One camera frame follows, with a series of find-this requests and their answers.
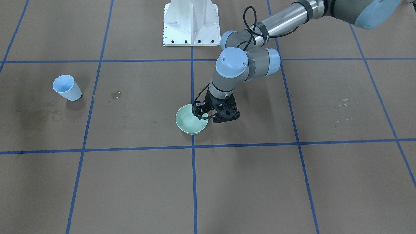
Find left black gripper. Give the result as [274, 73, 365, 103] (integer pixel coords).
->
[204, 89, 233, 114]

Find green ceramic bowl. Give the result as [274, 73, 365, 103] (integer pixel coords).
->
[175, 104, 208, 135]

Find light blue paper cup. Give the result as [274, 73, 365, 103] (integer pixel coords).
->
[52, 75, 82, 102]

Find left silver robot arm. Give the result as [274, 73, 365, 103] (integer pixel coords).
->
[192, 0, 399, 122]

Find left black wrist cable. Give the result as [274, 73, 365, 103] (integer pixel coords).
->
[192, 6, 299, 121]

